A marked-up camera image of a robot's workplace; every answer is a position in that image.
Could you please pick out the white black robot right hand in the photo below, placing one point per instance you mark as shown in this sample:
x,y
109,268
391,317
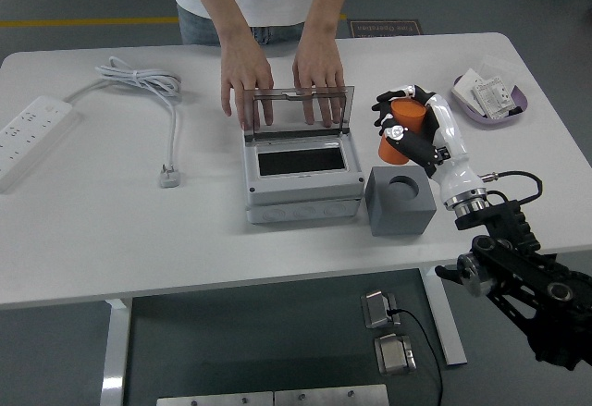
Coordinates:
x,y
453,147

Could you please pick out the person's right hand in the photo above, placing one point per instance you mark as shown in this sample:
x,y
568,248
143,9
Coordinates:
x,y
245,68

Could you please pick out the person's left hand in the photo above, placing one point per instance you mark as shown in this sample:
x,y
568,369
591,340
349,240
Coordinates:
x,y
319,64

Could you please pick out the orange cylinder battery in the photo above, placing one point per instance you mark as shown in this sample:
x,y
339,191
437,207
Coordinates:
x,y
407,114

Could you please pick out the smoky transparent box lid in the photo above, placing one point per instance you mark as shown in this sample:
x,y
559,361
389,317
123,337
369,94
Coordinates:
x,y
282,117

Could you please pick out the person's right forearm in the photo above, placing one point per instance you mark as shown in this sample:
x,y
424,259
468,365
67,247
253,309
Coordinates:
x,y
217,3

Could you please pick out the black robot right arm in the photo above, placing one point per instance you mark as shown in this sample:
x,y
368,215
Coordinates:
x,y
509,221

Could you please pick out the white paper box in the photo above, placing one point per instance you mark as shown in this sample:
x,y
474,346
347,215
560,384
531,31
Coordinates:
x,y
464,89

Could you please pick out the grey plastic junction box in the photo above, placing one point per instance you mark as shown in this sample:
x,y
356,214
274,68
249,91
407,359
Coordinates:
x,y
300,188

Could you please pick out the silver floor socket box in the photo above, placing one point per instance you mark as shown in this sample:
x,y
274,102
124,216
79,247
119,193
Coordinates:
x,y
377,309
393,355

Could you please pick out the purple plastic tray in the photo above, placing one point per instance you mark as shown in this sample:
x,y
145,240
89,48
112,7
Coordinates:
x,y
481,120

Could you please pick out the small black part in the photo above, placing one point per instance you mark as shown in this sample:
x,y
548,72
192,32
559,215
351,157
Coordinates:
x,y
514,111

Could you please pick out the dark floor sign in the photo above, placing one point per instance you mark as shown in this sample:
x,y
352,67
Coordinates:
x,y
384,29

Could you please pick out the clear plastic bag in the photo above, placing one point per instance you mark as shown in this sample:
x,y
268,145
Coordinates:
x,y
497,66

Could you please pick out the grey cube holder block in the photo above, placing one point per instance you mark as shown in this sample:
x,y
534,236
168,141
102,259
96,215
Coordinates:
x,y
398,221

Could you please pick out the white power plug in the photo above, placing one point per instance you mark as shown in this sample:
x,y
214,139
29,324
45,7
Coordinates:
x,y
170,178

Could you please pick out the white table leg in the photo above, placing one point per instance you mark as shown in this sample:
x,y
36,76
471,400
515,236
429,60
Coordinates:
x,y
113,355
446,323

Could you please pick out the white power strip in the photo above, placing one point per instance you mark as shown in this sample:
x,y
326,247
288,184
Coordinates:
x,y
28,133

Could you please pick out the grey metal floor plate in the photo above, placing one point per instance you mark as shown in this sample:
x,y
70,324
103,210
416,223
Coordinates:
x,y
330,397
213,400

